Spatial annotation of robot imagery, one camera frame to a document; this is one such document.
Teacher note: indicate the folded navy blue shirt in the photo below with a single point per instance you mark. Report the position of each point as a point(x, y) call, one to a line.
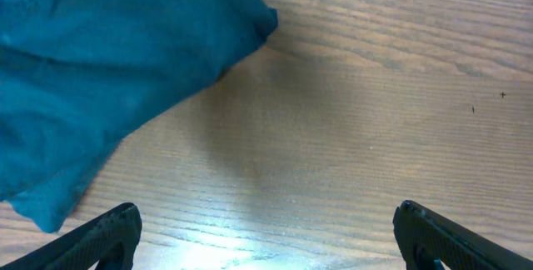
point(78, 76)

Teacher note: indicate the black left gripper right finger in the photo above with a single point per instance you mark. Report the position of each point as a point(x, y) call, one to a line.
point(429, 241)

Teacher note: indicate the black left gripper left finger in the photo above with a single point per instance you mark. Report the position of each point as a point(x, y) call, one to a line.
point(107, 242)

